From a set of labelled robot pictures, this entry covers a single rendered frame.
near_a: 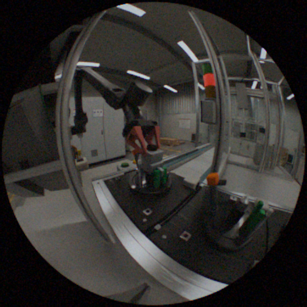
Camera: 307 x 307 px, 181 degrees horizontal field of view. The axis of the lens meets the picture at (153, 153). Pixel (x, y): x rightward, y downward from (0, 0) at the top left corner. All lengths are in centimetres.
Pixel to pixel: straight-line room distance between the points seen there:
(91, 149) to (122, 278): 320
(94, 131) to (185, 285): 329
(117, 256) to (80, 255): 11
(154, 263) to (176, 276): 4
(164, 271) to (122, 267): 14
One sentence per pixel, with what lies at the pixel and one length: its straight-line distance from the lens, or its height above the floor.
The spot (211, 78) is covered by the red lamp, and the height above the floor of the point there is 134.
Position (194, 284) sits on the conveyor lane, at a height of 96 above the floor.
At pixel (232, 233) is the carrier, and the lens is 21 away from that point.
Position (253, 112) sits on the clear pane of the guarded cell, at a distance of 156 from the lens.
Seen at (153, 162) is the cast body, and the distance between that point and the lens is 25.
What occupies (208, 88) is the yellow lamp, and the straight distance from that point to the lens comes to 38.
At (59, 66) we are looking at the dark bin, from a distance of 21.
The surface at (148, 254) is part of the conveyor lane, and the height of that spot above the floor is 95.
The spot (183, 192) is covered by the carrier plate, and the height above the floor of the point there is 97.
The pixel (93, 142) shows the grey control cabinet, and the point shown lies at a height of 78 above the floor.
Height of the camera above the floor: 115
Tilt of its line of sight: 16 degrees down
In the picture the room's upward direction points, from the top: straight up
